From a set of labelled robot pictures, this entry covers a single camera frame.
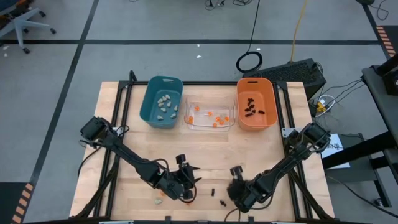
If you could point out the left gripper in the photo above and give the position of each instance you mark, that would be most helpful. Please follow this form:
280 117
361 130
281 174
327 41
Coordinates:
178 183

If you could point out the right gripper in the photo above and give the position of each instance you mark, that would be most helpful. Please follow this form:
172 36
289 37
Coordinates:
245 193

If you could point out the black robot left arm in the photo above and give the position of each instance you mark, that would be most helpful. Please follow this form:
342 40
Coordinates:
130 158

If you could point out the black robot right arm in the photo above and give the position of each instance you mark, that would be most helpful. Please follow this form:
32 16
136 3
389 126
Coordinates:
289 161

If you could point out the clear plastic bin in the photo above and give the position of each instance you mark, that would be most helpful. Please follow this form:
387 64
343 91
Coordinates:
199 125

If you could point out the grey metal mounting plate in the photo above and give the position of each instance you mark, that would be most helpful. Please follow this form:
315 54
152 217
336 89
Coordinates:
286 132
117 128

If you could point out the orange plastic bin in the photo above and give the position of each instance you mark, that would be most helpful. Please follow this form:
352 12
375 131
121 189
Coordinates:
264 122

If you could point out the silver aluminium bar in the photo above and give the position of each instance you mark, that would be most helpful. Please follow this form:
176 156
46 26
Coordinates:
116 222

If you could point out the teal plastic bin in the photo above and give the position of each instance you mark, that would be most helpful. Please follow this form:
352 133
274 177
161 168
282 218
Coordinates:
152 93

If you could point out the white paper sheet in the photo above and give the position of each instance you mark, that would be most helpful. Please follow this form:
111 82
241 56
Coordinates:
337 157

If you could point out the black computer tower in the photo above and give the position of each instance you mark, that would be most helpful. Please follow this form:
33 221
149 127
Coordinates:
289 73

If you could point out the black caster wheel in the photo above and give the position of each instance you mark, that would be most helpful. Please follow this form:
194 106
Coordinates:
377 202

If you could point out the black side table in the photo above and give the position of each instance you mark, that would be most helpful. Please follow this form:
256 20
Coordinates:
381 102

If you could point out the black hazard-striped floor mat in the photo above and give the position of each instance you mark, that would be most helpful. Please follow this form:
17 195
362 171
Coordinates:
9 202
392 37

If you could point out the blue office chair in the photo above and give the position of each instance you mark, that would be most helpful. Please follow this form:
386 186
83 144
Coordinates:
18 23

